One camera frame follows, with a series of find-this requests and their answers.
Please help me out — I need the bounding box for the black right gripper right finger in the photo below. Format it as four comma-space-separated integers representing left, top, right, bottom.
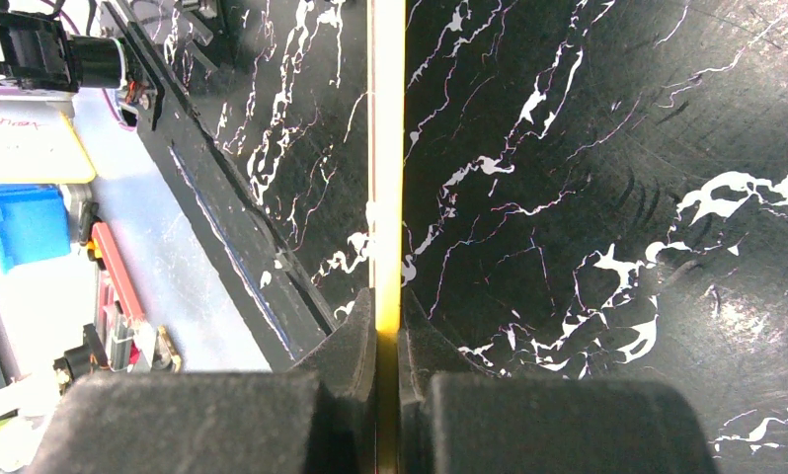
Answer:
399, 290, 717, 473

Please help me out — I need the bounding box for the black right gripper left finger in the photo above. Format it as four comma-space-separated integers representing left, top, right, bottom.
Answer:
29, 289, 376, 473

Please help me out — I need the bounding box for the yellow-framed whiteboard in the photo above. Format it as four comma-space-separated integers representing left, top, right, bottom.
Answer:
367, 1, 406, 473

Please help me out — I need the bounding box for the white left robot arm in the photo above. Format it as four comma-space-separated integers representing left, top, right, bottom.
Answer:
0, 1, 164, 130

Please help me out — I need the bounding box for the blue plastic box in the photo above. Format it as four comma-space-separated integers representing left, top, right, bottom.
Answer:
0, 184, 71, 274

